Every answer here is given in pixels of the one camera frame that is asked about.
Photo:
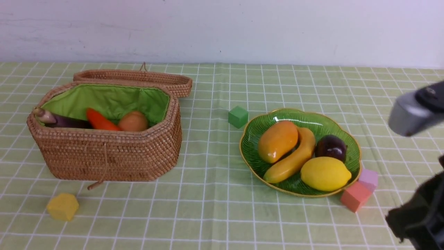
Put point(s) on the green checkered tablecloth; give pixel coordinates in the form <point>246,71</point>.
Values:
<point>210,200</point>

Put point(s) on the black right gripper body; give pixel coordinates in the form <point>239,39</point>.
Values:
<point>421,219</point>

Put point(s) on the yellow foam block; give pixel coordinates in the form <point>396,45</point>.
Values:
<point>63,207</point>

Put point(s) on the green glass leaf plate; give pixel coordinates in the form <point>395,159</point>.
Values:
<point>319,124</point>

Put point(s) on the orange yellow mango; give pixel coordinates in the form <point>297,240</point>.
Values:
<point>279,139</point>

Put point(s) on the orange red carrot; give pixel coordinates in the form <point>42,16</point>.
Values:
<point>100,122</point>

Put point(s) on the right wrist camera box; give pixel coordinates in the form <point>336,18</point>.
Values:
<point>417,111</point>

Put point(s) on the purple mangosteen with green leaves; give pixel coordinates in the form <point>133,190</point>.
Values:
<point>331,146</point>

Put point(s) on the salmon orange foam block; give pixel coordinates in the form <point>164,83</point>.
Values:
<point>355,196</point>

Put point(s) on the yellow banana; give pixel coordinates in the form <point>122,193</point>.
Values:
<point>290,165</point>

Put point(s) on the woven wicker basket green lining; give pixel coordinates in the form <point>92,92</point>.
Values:
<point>106,155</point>

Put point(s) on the brown potato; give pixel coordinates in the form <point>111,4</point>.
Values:
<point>134,121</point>

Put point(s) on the pink purple foam block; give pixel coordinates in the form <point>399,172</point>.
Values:
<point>369,179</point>

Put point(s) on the woven wicker basket lid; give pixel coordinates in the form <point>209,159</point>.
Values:
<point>177,85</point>

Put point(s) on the purple eggplant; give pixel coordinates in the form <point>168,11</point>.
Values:
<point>52,120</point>

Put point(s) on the green foam cube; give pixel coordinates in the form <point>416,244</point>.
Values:
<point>238,117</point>

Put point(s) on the yellow lemon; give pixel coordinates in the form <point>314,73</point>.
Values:
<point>325,174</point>

